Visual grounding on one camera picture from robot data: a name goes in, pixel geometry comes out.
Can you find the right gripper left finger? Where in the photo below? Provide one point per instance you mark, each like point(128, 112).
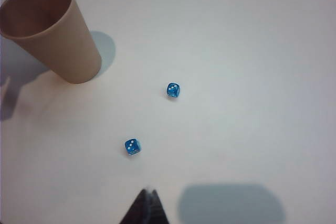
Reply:
point(136, 212)

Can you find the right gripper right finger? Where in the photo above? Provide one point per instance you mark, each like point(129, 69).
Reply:
point(157, 213)

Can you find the brown paper cup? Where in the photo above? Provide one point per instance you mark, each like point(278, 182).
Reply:
point(52, 32)

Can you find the blue translucent die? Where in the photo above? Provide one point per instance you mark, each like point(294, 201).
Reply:
point(173, 90)
point(132, 147)

